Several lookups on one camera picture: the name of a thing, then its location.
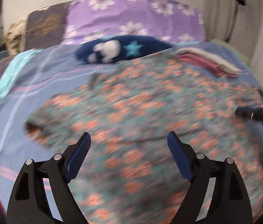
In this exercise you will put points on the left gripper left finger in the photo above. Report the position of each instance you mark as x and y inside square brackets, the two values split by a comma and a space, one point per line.
[28, 202]

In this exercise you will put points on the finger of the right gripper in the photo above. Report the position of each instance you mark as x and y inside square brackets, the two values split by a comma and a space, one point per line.
[250, 113]

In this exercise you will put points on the teal floral garment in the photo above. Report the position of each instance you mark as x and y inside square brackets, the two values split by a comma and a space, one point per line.
[129, 175]

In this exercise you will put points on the folded beige garment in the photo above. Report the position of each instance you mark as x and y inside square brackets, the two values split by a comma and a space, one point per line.
[217, 60]

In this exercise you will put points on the folded pink garment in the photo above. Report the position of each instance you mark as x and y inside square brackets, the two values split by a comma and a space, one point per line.
[206, 64]

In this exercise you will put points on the turquoise blanket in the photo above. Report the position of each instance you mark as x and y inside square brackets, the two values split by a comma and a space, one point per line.
[12, 71]

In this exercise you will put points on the beige curtain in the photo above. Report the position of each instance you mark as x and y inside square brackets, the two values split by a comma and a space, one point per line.
[218, 18]

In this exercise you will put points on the blue plaid bed sheet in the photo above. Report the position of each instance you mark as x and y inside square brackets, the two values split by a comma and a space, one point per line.
[56, 70]

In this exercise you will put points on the navy star fleece garment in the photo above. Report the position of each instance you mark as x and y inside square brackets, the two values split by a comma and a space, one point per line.
[119, 48]

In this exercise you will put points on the beige crumpled cloth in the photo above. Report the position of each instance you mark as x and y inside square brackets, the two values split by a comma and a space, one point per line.
[14, 36]

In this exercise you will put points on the dark gold-tree pillow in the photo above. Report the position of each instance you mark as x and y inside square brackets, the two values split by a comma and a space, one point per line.
[45, 27]

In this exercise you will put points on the purple floral pillow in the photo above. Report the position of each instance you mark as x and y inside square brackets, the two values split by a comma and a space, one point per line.
[166, 20]

